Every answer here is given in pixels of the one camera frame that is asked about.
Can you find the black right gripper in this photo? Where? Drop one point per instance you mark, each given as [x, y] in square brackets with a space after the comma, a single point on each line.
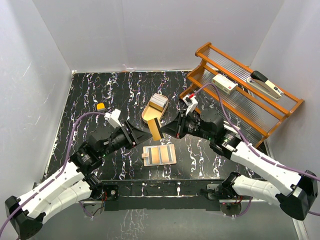
[174, 128]

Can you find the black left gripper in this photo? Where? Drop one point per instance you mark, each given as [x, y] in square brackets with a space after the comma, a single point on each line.
[138, 135]

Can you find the orange card magnetic stripe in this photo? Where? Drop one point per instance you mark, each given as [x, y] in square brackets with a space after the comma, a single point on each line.
[153, 155]

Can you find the beige leather card holder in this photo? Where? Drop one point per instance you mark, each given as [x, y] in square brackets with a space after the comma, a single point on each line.
[145, 156]

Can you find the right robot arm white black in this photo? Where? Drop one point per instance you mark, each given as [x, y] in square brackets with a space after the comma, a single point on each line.
[292, 191]

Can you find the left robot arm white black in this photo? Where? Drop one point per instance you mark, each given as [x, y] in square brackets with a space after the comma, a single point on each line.
[73, 182]

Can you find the beige oval card tray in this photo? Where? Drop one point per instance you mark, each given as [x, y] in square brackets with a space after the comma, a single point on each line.
[151, 113]

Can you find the white card stack in tray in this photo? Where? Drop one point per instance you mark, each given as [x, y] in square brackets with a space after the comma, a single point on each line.
[158, 101]

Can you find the orange yellow small block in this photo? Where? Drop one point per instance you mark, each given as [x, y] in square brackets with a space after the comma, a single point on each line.
[100, 107]

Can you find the white staples box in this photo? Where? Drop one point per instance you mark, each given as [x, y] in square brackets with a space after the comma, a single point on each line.
[224, 83]

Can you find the orange wooden shelf rack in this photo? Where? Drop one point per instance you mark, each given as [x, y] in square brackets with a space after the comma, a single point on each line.
[256, 114]

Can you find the large black beige stapler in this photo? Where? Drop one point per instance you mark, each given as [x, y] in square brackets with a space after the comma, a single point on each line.
[261, 83]

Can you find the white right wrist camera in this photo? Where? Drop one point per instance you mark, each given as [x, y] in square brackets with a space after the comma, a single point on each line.
[191, 102]

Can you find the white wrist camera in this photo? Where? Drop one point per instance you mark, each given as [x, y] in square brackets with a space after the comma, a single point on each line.
[113, 118]
[191, 102]

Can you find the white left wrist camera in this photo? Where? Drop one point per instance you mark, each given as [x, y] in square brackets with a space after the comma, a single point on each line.
[113, 118]

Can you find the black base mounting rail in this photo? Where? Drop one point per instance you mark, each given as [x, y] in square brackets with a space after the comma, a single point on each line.
[116, 195]

